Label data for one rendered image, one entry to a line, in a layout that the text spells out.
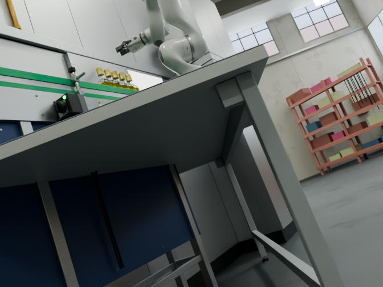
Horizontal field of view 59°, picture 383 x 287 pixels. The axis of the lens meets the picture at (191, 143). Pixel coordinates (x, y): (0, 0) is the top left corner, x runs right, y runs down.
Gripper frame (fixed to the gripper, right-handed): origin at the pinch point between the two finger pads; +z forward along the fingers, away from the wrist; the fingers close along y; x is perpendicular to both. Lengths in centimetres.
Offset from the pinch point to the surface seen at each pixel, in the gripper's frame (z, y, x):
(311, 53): -302, 1036, 248
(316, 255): -60, -102, -121
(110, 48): 12.1, 17.4, 14.8
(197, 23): -43, 77, 34
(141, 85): 5.4, 31.1, -12.0
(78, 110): -2, -74, -56
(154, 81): 0, 50, -6
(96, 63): 15.3, -5.3, -2.9
